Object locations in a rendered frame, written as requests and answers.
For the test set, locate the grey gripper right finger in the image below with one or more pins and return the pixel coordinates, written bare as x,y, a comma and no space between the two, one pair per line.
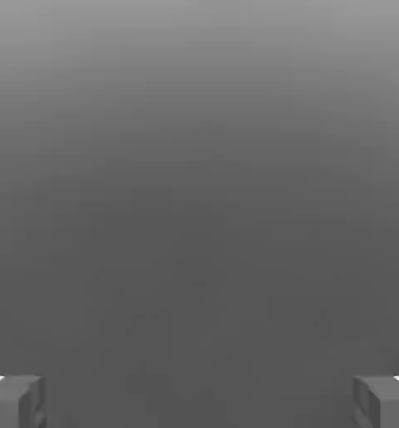
386,406

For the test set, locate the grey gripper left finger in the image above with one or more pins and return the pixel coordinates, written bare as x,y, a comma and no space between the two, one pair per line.
8,404

